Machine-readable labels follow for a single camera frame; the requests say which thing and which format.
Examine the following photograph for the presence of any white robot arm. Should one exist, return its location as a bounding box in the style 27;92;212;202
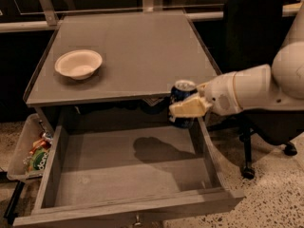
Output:
169;2;304;118

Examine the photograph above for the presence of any clear plastic bin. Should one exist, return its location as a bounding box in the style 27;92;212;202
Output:
7;114;53;181

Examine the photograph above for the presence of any green snack bag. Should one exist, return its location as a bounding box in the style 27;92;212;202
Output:
28;147;49;171

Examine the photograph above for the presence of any blue pepsi can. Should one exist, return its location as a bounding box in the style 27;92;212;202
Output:
168;80;198;129

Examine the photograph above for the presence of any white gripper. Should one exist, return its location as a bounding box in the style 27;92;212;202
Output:
169;72;241;118

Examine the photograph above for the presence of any metal wall rail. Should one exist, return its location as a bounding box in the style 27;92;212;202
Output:
0;0;303;37

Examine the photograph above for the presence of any grey wooden cabinet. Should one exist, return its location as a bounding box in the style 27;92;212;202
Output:
23;10;228;135

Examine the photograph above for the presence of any black office chair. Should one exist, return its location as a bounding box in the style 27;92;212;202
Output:
207;0;304;179

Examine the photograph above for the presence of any white paper bowl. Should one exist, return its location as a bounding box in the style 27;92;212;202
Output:
54;49;103;80

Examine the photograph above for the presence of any red snack packet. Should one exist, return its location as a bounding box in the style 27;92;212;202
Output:
29;139;51;154

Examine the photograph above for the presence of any open grey top drawer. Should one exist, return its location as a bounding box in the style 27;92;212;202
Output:
13;120;244;228

